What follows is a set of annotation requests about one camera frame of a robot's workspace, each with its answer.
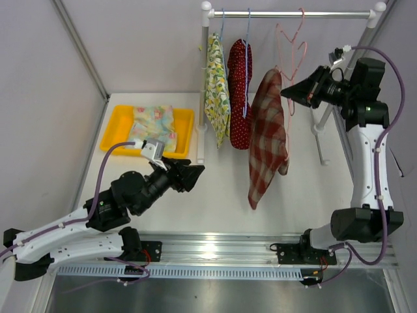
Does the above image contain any slotted cable duct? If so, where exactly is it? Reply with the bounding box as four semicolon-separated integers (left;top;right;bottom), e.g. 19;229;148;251
57;264;304;281

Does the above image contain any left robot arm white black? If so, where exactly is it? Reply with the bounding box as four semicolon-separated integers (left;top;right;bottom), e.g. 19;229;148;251
3;158;205;282

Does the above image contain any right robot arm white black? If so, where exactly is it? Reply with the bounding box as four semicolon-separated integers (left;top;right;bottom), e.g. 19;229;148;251
281;57;404;250

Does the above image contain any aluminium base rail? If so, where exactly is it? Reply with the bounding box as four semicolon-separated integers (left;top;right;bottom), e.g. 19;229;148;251
45;231;399;271

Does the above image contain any red plaid skirt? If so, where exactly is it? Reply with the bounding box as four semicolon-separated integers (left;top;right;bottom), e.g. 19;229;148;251
248;68;289;210

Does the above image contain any blue wire hanger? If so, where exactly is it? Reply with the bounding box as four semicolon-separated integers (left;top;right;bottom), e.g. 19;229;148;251
242;8;252;119
220;8;227;86

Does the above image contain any blue wire hanger left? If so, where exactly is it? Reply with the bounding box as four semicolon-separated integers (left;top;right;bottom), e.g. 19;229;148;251
220;8;227;86

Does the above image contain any red polka dot skirt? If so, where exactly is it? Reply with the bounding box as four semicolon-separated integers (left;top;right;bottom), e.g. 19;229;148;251
227;39;252;150

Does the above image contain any lemon print skirt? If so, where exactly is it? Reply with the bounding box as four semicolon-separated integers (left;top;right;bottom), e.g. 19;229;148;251
204;33;231;149

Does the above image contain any blue wire hanger right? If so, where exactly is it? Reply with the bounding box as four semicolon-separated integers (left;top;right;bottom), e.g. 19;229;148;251
242;8;252;119

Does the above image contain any pastel floral cloth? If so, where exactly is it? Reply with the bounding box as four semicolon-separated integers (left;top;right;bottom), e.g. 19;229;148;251
128;105;178;153

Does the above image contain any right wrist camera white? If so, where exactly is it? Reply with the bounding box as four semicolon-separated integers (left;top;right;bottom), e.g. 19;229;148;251
328;45;352;70

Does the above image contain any metal clothes rack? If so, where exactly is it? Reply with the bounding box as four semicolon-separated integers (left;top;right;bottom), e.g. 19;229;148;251
196;1;388;166

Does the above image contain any pink wire hanger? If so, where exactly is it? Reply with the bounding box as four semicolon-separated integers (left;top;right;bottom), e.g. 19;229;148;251
275;7;308;85
275;41;309;164

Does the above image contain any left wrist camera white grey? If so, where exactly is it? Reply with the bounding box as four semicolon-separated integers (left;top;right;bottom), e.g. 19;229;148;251
141;139;167;170

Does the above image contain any yellow plastic tray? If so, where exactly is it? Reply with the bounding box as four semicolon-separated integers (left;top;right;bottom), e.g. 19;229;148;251
100;105;194;158

